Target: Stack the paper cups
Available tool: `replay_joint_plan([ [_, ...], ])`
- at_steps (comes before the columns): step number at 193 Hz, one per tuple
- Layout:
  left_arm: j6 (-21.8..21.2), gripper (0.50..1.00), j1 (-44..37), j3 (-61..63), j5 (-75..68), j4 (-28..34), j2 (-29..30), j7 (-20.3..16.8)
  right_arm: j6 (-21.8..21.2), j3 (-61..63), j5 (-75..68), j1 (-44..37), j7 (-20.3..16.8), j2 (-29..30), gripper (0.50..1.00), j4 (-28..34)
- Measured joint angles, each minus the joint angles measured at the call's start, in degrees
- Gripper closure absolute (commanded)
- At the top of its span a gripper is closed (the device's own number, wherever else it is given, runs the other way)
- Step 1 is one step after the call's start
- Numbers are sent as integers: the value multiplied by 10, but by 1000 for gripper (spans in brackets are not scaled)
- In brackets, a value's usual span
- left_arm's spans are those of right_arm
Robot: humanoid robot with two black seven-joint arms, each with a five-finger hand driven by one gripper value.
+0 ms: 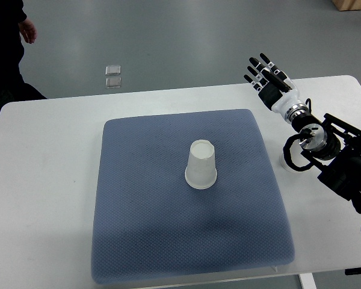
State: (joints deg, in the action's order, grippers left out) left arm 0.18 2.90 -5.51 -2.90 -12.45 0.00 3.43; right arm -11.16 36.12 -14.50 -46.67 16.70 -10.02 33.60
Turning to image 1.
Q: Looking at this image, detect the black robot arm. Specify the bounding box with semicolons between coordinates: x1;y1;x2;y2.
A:
244;54;361;214

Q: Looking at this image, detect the bystander hand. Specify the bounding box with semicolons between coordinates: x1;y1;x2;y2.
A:
18;18;37;44

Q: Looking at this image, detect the white paper cup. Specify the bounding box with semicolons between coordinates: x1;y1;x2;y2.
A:
185;140;217;190
279;153;294;172

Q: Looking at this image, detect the upper floor socket plate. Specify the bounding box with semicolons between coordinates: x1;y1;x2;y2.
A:
105;64;121;75

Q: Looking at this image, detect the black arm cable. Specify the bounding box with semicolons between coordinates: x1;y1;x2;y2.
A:
282;134;318;173

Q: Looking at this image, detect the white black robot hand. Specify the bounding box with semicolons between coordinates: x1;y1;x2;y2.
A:
243;53;301;113

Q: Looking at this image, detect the blue mesh cushion mat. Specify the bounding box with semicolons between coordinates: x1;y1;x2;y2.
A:
91;109;295;284

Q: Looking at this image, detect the wooden box corner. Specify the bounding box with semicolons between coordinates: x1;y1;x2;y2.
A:
332;0;361;11

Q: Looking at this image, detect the bystander in black clothes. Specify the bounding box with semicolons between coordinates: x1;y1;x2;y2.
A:
0;1;46;111

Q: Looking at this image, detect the white table leg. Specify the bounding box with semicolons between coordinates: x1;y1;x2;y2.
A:
298;273;317;289

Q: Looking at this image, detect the black table control panel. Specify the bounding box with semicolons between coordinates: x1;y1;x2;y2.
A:
344;267;361;276

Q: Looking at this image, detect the white paper cup on mat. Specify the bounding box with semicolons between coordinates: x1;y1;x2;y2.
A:
185;140;217;190

